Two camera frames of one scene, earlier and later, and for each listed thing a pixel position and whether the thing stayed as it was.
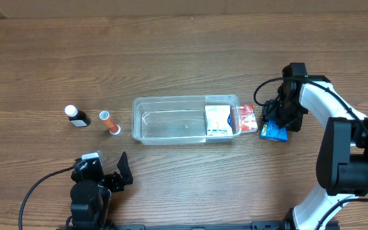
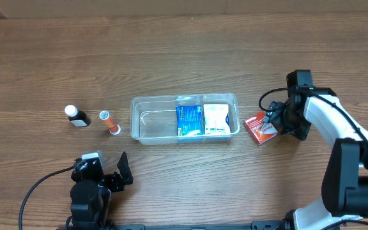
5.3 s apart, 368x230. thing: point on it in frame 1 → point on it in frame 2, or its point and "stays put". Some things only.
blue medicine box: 269,130 → 190,120
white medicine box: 216,119 stays put
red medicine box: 248,118 → 261,131
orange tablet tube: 114,129 stays put
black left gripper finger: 124,167 stays put
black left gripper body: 115,181 stays put
